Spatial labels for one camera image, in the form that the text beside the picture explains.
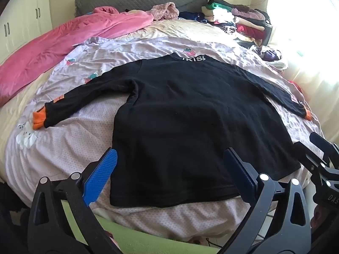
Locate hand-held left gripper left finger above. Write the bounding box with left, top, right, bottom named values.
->
left=26, top=148, right=118, bottom=254

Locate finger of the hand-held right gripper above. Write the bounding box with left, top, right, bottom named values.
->
left=293, top=141, right=335, bottom=175
left=309, top=132, right=339, bottom=162

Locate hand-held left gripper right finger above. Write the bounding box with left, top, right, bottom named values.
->
left=220, top=148, right=313, bottom=254

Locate black long-sleeve shirt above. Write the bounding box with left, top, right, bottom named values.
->
left=33, top=53, right=311, bottom=208

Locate pile of folded clothes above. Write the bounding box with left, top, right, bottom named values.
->
left=201, top=0, right=271, bottom=47

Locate person's right hand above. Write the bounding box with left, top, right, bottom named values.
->
left=311, top=208, right=327, bottom=229

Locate lilac printed blanket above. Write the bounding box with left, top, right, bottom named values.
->
left=5, top=36, right=325, bottom=244

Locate cream curtain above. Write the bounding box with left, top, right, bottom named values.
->
left=266, top=0, right=339, bottom=143

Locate red bag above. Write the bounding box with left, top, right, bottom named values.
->
left=289, top=81, right=304, bottom=93

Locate person's green garment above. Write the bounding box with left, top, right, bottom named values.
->
left=61, top=198, right=220, bottom=254

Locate fabric laundry basket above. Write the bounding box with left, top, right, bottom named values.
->
left=250, top=45, right=289, bottom=70

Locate black bedside cabinet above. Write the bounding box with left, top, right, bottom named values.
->
left=262, top=21, right=273, bottom=45

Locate pink duvet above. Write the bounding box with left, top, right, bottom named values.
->
left=0, top=7, right=154, bottom=106

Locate beige bed sheet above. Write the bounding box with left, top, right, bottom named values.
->
left=0, top=18, right=255, bottom=180

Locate dark blue garment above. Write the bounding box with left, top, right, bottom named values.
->
left=179, top=11, right=210, bottom=24

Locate pink fluffy garment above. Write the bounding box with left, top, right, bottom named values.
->
left=145, top=2, right=181, bottom=21

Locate white wardrobe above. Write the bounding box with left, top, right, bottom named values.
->
left=0, top=0, right=53, bottom=66

